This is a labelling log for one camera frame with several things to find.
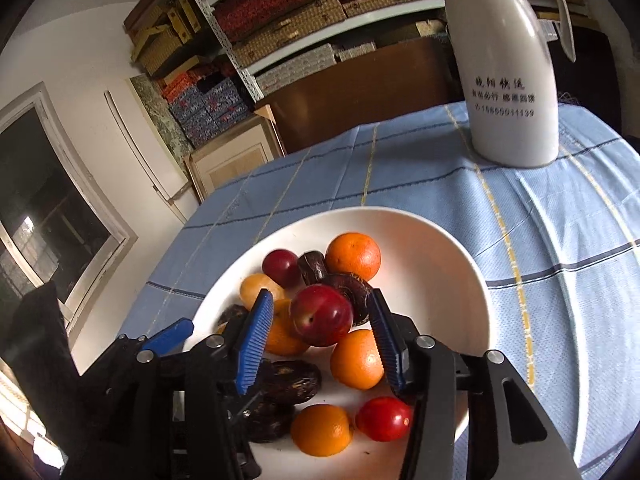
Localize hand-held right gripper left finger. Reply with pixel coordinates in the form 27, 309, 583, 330
62, 289, 275, 480

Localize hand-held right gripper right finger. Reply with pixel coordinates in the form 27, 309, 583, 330
366, 287, 583, 480

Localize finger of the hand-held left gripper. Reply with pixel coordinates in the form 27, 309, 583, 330
140, 317, 195, 357
225, 396, 263, 480

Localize orange tangerine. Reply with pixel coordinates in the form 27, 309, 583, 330
290, 404, 354, 457
325, 231, 382, 282
330, 329, 386, 391
264, 298, 311, 357

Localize dark water chestnut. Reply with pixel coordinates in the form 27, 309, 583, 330
320, 272, 375, 327
245, 400, 296, 444
260, 360, 323, 407
217, 304, 251, 328
297, 251, 328, 286

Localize yellow loquat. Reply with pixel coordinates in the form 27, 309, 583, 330
239, 273, 287, 313

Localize large red tomato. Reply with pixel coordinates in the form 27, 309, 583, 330
290, 284, 354, 348

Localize red cherry tomato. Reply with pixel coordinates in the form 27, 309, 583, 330
355, 396, 414, 442
262, 249, 302, 290

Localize white oval plate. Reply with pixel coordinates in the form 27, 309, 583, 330
182, 206, 495, 480

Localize white framed window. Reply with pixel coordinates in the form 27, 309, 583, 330
0, 82, 137, 333

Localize blue checked tablecloth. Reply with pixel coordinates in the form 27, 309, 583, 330
117, 101, 640, 480

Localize white wooden batten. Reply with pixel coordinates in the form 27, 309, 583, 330
104, 89, 188, 224

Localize green marbled panel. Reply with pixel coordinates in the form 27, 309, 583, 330
129, 74, 195, 166

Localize stack of blue patterned boxes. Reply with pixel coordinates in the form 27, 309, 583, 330
167, 77, 253, 148

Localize stack of red orange boxes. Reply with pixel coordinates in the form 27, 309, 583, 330
160, 71, 201, 104

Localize brown wooden cabinet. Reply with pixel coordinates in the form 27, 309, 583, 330
254, 37, 463, 155

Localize white metal shelf rack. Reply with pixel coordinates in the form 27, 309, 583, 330
175, 0, 601, 106

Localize white thermos jug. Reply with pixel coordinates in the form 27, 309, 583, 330
435, 0, 577, 168

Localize shelf of woven boxes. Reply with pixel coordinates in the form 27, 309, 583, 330
125, 0, 591, 96

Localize dark panel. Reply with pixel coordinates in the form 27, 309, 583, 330
547, 22, 626, 133

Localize wooden picture frame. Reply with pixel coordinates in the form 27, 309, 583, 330
184, 105, 287, 204

